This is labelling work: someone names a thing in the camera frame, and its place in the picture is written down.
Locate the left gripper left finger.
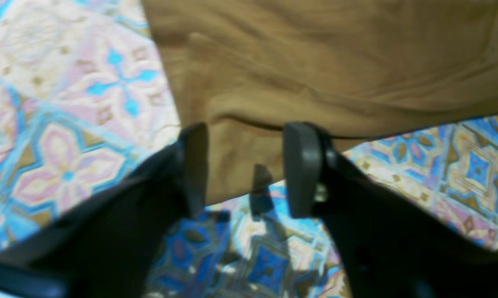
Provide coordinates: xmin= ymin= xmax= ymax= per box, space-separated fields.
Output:
xmin=0 ymin=123 xmax=209 ymax=298

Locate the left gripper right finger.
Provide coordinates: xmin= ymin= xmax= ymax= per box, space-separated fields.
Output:
xmin=283 ymin=121 xmax=498 ymax=298

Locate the brown t-shirt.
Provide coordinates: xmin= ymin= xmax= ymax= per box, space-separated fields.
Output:
xmin=142 ymin=0 xmax=498 ymax=205

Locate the patterned tablecloth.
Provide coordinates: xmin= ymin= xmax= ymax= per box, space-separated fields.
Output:
xmin=0 ymin=0 xmax=498 ymax=298

